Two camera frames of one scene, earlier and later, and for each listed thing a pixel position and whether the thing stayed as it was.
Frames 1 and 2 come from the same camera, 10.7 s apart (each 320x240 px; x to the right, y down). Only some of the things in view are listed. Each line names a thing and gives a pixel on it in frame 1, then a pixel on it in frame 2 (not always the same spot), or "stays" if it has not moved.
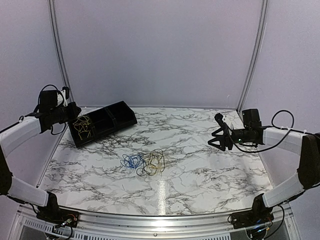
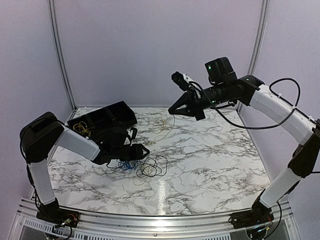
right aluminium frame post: (255, 55) stays
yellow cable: (157, 166) to (159, 127)
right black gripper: (222, 139) to (187, 98)
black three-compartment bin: (93, 126) stays
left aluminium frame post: (66, 70) stays
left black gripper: (72, 114) to (137, 154)
